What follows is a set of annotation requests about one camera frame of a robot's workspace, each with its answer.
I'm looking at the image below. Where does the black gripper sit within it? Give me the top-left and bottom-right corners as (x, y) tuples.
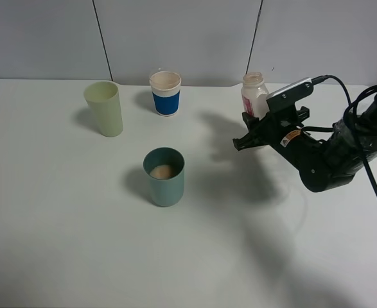
(232, 106), (310, 151)

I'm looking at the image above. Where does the teal plastic cup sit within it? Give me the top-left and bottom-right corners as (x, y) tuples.
(143, 147), (185, 207)

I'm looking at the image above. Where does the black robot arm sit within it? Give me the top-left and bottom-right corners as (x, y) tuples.
(233, 75), (377, 193)

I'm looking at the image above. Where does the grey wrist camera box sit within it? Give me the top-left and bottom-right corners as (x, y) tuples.
(267, 78), (312, 99)

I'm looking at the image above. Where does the black camera cable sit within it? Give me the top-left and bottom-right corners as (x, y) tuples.
(311, 74), (377, 235)

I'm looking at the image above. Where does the blue white paper cup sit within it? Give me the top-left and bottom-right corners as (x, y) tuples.
(150, 71), (182, 117)

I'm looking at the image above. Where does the pink label drink bottle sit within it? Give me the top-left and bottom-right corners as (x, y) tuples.
(241, 72), (269, 119)

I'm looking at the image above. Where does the pale green plastic cup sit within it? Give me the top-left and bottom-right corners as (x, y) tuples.
(83, 81), (123, 137)

